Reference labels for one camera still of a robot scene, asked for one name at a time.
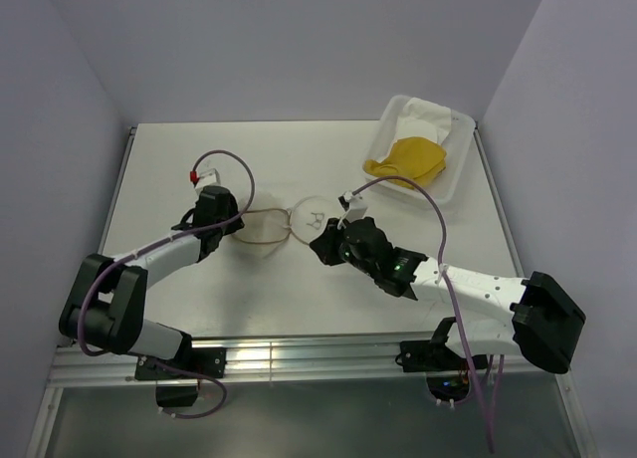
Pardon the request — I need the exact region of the white mesh laundry bag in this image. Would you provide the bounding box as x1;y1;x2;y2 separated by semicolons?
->
232;191;342;258

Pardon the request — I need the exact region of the yellow bra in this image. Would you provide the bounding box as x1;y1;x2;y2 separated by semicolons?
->
363;137;447;187

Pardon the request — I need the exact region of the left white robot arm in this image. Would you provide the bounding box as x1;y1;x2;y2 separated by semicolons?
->
59;185;244;378

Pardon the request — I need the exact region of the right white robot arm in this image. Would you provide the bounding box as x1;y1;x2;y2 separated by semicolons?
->
310;217;586;374

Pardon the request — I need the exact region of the white bra in tray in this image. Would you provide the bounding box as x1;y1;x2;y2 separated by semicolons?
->
394;98;452;145

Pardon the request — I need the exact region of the white plastic tray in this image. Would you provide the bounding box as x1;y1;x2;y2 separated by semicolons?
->
361;95;476;206

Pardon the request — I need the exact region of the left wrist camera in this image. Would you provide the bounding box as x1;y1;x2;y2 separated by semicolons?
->
189;167;221;188

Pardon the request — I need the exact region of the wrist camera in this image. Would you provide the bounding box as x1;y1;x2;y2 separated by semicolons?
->
189;167;221;188
338;191;367;222

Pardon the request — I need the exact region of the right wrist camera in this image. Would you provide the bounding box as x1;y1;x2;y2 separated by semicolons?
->
338;191;367;222

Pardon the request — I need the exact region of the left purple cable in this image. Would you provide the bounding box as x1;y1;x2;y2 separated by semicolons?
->
78;149;256;419

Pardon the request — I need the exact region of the purple cable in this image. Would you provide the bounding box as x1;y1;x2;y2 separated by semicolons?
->
78;149;256;419
350;175;505;454

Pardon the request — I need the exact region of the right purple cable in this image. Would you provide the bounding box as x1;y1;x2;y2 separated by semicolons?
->
350;175;505;454

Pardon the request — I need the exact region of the aluminium mounting rail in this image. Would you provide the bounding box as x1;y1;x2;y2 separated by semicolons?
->
49;334;568;385

